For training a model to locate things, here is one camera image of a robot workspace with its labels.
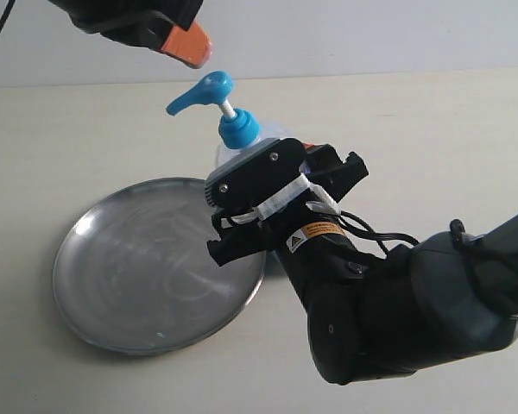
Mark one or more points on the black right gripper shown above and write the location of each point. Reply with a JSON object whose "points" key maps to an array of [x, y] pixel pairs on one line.
{"points": [[301, 219]]}

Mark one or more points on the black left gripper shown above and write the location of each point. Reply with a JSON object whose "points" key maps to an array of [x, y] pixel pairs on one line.
{"points": [[166, 24]]}

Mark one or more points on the blue soap pump bottle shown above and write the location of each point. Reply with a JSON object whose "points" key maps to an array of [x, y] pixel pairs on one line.
{"points": [[238, 128]]}

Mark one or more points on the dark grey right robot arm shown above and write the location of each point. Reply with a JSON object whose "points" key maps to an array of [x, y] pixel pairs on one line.
{"points": [[378, 305]]}

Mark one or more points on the round stainless steel plate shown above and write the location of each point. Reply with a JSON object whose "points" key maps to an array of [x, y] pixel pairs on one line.
{"points": [[134, 276]]}

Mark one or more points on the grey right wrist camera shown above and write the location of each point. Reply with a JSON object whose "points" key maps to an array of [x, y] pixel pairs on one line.
{"points": [[255, 174]]}

